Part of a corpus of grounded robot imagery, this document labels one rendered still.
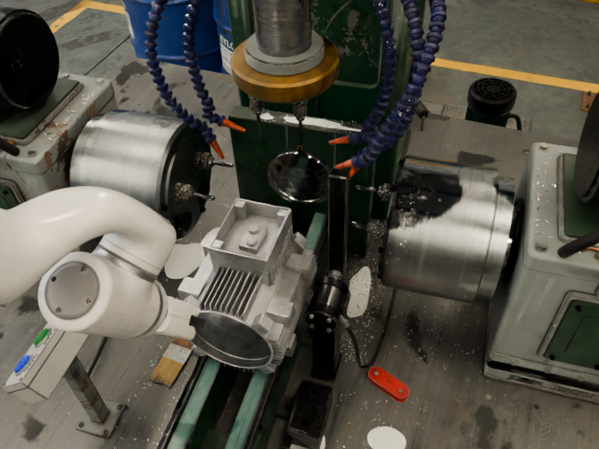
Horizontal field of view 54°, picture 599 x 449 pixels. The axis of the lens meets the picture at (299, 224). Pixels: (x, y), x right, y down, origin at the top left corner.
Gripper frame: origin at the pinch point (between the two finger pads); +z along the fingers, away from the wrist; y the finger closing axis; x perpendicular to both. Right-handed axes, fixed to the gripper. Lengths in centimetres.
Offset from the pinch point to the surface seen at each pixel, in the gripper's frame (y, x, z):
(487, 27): 44, 220, 253
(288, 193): 3.1, 31.3, 32.3
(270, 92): 6.4, 36.8, -5.6
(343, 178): 20.3, 25.6, -3.6
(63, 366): -15.4, -11.1, -2.5
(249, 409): 10.7, -11.8, 12.9
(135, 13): -124, 138, 147
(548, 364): 59, 7, 28
